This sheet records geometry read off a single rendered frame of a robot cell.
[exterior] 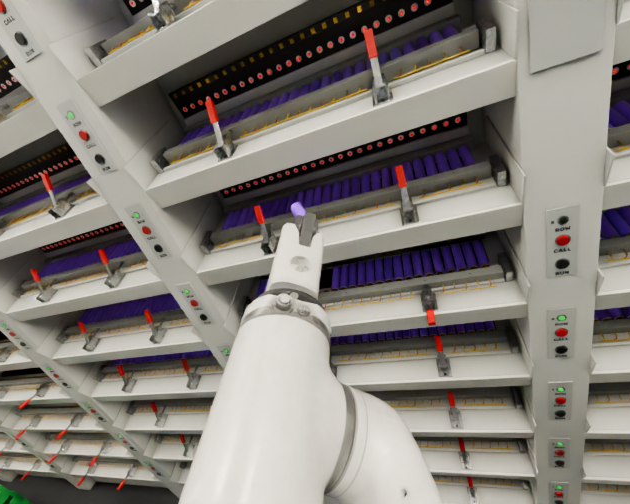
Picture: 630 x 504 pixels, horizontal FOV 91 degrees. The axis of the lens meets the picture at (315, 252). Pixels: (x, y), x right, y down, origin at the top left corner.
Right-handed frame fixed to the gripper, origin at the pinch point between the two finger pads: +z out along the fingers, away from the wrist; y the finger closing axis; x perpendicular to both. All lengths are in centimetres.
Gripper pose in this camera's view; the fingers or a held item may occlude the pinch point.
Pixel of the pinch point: (304, 234)
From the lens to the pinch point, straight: 42.8
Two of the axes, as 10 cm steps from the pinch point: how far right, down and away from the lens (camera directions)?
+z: 0.8, -5.9, 8.1
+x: 9.7, 2.2, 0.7
